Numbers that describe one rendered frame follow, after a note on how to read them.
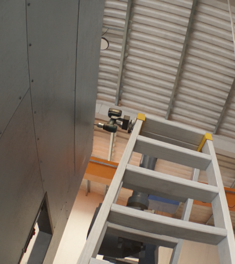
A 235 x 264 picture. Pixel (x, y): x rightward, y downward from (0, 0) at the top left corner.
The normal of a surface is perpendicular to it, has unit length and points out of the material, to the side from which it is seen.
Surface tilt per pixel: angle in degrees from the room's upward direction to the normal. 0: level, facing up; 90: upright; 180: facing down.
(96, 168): 90
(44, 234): 90
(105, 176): 90
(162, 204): 180
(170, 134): 180
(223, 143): 90
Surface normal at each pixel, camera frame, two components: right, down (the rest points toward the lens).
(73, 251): 0.09, -0.67
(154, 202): -0.24, 0.71
